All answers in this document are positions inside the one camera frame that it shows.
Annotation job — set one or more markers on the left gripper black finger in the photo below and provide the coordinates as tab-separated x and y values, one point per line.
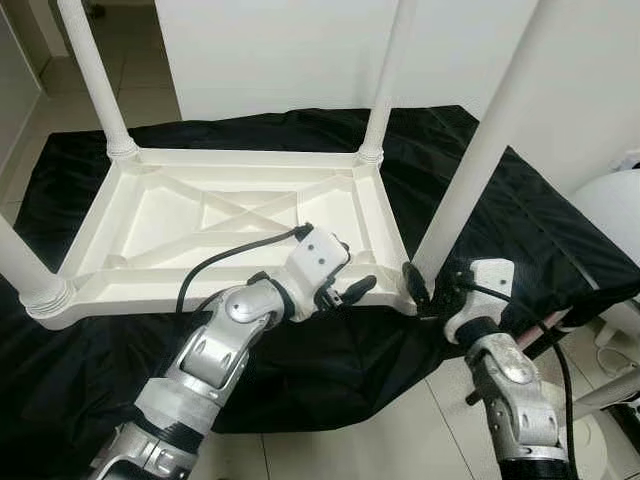
358	290

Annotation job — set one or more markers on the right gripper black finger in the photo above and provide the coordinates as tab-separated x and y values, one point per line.
415	285

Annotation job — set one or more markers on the white plastic table leg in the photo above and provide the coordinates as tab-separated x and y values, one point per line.
25	275
95	70
480	140
385	80

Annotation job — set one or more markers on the white plastic table top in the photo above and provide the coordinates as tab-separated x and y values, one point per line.
160	220

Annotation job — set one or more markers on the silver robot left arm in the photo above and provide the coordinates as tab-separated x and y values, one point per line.
215	350

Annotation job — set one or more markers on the dark grey metal table leg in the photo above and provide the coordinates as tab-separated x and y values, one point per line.
530	348

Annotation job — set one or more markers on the black table cloth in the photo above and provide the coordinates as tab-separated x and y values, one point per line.
520	220

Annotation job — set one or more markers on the small white plastic object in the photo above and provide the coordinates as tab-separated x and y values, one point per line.
618	330

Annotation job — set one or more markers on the white stand pole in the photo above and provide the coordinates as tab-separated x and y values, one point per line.
610	385

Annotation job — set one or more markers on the white round stand base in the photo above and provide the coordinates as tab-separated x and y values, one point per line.
592	442

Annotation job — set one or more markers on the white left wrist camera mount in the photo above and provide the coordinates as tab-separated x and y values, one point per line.
320	260

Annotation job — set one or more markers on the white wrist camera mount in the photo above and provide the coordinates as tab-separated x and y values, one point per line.
320	260
490	280

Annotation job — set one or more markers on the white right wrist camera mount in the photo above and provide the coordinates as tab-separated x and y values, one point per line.
490	280

